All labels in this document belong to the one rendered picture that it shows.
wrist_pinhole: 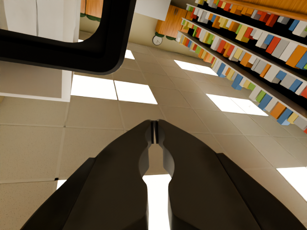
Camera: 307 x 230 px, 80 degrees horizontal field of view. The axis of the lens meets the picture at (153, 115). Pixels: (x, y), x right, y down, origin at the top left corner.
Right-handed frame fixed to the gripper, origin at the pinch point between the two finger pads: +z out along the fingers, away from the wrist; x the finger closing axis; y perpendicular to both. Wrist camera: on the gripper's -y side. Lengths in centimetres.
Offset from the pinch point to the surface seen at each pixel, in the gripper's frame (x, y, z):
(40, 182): -82, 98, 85
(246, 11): 143, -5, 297
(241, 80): 133, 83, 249
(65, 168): -71, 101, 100
